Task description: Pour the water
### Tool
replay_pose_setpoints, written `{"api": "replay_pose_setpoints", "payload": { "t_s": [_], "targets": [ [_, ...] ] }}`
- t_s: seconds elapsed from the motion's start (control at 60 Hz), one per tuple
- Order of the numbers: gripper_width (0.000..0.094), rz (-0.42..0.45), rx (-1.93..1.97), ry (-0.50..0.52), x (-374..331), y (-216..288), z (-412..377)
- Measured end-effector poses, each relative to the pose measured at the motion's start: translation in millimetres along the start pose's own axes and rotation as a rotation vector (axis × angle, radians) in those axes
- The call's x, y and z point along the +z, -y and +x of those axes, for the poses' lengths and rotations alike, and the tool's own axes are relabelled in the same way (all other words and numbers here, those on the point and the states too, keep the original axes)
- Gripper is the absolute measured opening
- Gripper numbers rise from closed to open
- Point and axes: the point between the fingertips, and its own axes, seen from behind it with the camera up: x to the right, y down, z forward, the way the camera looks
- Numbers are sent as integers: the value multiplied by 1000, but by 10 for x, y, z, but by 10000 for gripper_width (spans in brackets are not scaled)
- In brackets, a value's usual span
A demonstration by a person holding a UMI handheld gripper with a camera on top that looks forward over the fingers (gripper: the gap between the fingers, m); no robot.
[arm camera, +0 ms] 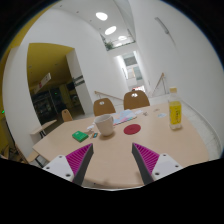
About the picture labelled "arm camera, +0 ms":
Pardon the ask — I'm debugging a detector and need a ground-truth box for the green small box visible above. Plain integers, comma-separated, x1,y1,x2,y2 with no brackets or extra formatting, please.
72,131,88,142

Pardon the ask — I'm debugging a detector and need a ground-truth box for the red round coaster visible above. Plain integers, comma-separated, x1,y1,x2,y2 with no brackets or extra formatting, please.
124,124,141,135

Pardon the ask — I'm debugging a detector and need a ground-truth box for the wooden stair handrail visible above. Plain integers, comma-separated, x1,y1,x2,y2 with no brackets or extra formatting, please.
94,91,123,101

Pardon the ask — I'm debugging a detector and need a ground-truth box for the hanging red white sign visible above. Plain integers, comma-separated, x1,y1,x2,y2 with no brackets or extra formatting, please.
34,73,51,93

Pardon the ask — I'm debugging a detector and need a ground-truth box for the white small card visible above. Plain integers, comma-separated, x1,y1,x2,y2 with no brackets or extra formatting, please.
158,113,167,118

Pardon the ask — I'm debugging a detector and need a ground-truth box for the green plant on balcony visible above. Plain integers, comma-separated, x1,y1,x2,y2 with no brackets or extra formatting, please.
105,41,113,51

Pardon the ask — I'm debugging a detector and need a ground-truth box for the pastel patterned booklet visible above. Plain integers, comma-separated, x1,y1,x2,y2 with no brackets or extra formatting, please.
112,109,137,125

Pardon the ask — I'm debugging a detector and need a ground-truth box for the white ceramic mug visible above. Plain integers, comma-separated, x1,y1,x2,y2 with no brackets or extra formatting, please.
94,114,114,136

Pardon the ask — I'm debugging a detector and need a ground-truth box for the small wooden chair far left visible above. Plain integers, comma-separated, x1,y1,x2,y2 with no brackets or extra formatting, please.
61,109,73,122

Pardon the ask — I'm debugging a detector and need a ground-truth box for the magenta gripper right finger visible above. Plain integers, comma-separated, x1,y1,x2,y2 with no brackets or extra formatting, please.
131,142,184,186

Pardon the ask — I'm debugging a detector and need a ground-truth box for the right wooden chair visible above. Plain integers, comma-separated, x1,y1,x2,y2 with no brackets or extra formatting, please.
123,90,150,109

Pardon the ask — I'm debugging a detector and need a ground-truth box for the yellow drink plastic bottle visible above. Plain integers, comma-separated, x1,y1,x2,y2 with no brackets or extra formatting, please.
168,87,182,130

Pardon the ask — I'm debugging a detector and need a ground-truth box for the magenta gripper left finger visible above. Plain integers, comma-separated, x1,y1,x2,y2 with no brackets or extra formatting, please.
42,142,95,187

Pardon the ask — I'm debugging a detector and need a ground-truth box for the wooden side table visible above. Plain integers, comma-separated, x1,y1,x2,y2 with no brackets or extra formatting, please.
31,120,55,138

